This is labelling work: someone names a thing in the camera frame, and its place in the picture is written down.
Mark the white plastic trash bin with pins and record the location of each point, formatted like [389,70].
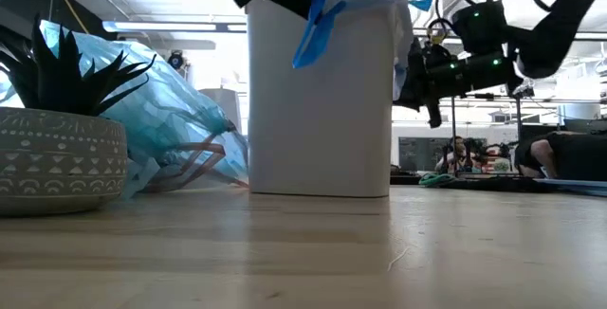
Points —
[318,124]

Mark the black stand frame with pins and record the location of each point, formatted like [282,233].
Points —
[454,129]

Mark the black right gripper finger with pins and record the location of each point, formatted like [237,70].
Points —
[434,112]
[412,81]

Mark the wide black monitor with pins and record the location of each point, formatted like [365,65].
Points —
[583,125]

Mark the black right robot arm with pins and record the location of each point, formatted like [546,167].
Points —
[555,29]

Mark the ceiling light bar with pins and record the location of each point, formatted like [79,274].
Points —
[161,26]

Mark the succulent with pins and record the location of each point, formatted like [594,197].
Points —
[57,157]

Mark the round black ceiling fixture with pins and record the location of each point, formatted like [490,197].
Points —
[176,60]

